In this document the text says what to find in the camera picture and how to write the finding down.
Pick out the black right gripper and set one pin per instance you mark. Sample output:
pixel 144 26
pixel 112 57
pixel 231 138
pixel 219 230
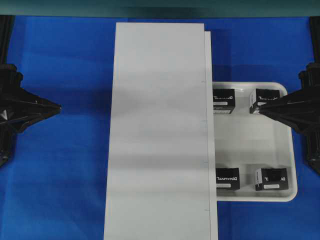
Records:
pixel 305 103

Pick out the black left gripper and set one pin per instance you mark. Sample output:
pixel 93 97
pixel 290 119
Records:
pixel 16 101

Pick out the black box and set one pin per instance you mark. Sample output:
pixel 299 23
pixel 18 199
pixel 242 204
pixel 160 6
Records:
pixel 224 101
pixel 271 179
pixel 227 178
pixel 259 97

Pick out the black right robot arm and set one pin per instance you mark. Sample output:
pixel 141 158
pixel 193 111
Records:
pixel 313 138

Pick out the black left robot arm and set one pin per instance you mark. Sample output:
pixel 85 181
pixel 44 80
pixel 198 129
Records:
pixel 7 138

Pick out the white plastic tray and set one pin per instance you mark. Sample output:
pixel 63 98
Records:
pixel 252 141

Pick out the white base board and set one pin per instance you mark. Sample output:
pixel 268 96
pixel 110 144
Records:
pixel 161 172

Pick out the blue table cloth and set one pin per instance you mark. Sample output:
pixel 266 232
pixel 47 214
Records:
pixel 54 186

